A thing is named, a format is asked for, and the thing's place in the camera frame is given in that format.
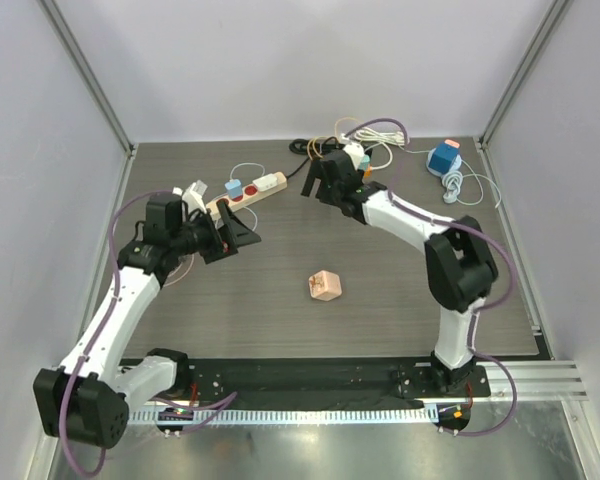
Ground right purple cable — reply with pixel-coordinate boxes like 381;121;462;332
342;117;520;437

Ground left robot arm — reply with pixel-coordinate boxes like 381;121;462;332
33;191;261;449

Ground light blue bundled cord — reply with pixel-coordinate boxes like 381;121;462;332
440;169;465;205

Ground blue cube socket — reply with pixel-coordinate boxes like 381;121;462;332
426;144;462;177

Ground right aluminium frame post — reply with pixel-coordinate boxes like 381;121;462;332
477;0;574;149

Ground black power cord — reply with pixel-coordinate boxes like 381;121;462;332
284;137;344;180

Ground teal charger plug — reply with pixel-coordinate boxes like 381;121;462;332
358;155;370;171

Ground light blue charger plug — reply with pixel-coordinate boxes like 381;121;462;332
225;179;243;200

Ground pink usb cable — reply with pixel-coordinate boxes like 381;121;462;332
167;252;196;286

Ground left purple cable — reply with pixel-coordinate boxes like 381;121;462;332
59;190;239;476

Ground light blue usb cable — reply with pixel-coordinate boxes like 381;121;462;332
227;163;267;231

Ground white power cord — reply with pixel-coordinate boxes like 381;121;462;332
354;125;411;171

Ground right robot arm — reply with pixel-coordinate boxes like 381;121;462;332
301;150;499;396

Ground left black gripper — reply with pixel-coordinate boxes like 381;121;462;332
170;199;259;264

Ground white slotted cable duct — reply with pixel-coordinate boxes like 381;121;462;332
129;404;439;427

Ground orange usb cable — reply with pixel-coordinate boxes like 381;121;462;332
307;117;361;164

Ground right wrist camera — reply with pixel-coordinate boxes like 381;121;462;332
343;142;366;170

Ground purple cable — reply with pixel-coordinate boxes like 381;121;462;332
342;117;520;437
59;190;239;476

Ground beige red power strip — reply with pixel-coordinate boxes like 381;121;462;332
206;172;288;219

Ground white charger plug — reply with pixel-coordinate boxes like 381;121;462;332
253;173;279;192

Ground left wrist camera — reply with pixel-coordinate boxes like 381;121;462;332
172;180;208;213

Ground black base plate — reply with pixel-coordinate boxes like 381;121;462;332
132;357;491;430

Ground left aluminium frame post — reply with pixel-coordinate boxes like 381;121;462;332
37;0;134;157

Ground pink cube socket adapter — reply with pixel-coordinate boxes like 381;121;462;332
308;270;343;301

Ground aluminium frame post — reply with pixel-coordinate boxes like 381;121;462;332
37;0;134;157
477;0;574;149

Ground aluminium frame rail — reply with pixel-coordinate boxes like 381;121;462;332
479;360;588;402

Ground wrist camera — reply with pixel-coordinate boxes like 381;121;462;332
343;142;366;170
172;180;208;213

